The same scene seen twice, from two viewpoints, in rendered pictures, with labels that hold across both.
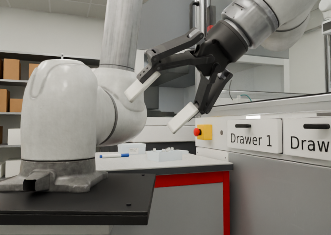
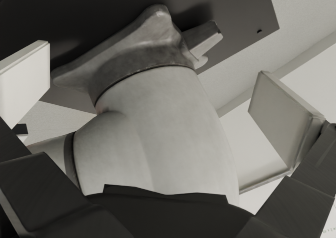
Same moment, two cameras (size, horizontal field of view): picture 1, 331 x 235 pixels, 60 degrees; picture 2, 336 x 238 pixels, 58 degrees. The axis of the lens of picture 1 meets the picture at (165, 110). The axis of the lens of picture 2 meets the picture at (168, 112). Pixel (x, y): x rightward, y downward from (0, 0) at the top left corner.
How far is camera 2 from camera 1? 0.51 m
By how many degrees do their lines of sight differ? 72
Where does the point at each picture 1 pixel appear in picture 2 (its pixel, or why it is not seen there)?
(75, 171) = (157, 50)
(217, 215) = not seen: outside the picture
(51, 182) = (183, 39)
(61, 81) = (229, 185)
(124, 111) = not seen: hidden behind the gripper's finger
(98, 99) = (148, 183)
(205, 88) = (20, 147)
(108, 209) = not seen: outside the picture
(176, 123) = (39, 68)
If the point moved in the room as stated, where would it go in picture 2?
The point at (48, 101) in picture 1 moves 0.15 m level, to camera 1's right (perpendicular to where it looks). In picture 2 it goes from (228, 148) to (177, 138)
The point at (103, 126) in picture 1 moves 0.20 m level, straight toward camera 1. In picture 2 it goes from (114, 138) to (274, 27)
